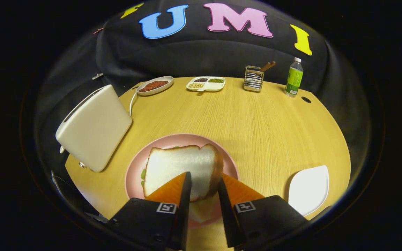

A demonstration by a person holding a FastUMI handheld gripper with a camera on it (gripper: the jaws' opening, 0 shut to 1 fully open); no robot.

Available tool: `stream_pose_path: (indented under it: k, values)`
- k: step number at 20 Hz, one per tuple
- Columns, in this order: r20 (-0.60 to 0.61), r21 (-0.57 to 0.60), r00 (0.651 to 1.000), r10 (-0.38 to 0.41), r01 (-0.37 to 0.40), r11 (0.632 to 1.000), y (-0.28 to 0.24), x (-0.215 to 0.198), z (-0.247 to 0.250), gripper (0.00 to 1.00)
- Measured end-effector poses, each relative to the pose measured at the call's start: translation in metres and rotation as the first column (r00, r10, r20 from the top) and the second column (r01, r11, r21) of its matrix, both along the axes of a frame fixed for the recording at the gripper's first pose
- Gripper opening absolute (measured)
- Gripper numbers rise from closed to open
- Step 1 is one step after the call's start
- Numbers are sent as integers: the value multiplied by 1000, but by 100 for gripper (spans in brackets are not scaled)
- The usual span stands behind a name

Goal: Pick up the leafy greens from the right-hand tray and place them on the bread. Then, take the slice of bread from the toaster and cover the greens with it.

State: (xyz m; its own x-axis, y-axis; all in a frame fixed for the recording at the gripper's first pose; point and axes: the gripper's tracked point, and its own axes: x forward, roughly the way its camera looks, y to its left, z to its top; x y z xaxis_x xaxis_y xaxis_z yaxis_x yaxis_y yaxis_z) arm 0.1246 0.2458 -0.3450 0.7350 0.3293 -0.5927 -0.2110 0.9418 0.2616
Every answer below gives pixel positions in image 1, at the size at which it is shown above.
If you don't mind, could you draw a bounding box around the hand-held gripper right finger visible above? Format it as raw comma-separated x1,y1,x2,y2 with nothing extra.
217,173,310,249

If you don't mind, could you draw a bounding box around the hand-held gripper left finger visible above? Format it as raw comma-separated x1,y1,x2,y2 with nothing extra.
107,171,192,251

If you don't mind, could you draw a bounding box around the pink round plate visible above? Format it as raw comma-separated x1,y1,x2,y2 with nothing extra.
125,133,239,229

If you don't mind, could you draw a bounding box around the red meat slice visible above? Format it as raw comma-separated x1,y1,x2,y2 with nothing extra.
139,80,169,92

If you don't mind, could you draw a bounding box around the grey round plate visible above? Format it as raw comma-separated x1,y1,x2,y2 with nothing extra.
136,76,174,96

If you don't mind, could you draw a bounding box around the white toaster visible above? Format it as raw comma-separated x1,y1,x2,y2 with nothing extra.
55,84,133,173

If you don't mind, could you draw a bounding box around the white leaf-shaped plate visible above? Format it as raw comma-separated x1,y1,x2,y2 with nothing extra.
288,165,330,216

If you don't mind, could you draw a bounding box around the green label plastic bottle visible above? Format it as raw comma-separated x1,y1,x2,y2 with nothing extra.
284,57,304,98

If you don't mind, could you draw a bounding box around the wooden handle utensil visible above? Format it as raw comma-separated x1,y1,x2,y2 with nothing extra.
256,61,277,75

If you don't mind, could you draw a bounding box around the metal wire utensil holder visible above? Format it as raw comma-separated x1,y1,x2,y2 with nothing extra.
244,65,264,92

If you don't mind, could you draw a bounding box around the white toaster cable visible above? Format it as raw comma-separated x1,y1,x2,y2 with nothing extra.
129,91,139,117

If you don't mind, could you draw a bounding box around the white divided dish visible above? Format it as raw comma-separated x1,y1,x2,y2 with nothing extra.
186,76,226,93

